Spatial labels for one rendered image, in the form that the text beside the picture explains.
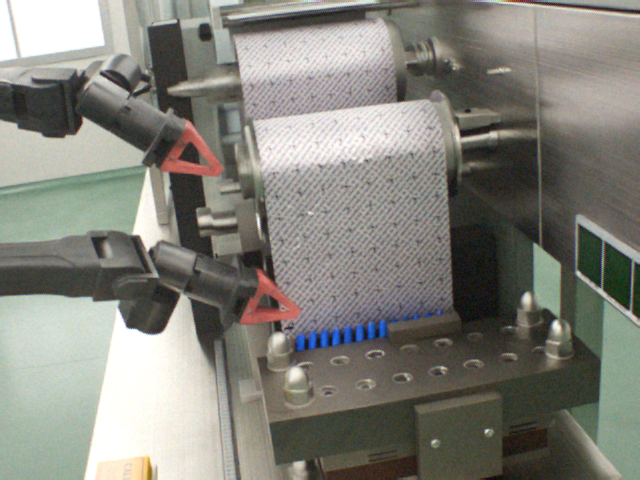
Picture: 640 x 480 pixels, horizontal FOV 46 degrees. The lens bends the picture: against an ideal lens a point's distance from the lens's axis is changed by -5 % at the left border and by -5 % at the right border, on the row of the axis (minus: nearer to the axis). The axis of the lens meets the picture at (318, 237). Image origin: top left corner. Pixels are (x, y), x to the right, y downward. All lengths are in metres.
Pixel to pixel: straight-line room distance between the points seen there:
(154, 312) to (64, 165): 5.77
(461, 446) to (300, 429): 0.19
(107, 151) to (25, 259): 5.79
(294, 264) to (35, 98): 0.39
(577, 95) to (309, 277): 0.42
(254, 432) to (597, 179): 0.58
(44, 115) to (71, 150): 5.69
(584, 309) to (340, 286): 0.47
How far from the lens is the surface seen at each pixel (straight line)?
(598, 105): 0.81
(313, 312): 1.05
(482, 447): 0.94
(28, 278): 0.93
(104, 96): 1.01
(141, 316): 1.04
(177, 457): 1.09
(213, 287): 0.99
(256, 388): 1.18
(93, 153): 6.71
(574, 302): 1.33
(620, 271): 0.80
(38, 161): 6.80
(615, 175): 0.80
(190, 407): 1.20
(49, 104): 1.03
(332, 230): 1.01
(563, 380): 0.96
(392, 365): 0.97
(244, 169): 1.00
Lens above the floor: 1.50
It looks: 19 degrees down
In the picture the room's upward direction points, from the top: 6 degrees counter-clockwise
